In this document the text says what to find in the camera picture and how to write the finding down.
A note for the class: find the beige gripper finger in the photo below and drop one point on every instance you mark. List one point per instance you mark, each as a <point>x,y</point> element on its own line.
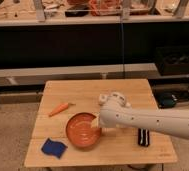
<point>95,123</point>

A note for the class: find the orange ceramic bowl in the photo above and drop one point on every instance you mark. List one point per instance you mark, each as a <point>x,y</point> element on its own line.
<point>79,131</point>

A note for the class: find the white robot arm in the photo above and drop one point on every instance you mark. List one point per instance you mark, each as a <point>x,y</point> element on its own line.
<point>115,110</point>

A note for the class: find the white can lying down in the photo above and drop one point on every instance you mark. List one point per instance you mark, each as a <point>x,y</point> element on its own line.
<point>102,99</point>

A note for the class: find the orange toy carrot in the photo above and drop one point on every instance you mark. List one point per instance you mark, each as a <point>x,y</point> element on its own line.
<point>60,108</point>

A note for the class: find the wooden table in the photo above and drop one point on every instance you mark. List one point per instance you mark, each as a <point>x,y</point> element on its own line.
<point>116,146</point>

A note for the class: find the blue folded cloth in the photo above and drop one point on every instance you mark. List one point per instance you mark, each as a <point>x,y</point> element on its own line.
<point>54,148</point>

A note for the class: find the black white striped eraser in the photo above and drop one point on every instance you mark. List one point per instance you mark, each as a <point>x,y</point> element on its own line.
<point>143,137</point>

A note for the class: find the dark teal floor object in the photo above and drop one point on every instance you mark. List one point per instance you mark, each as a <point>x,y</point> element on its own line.
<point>166,100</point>

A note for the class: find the black box on floor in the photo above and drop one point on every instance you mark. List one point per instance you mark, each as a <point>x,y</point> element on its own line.
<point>172,60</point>

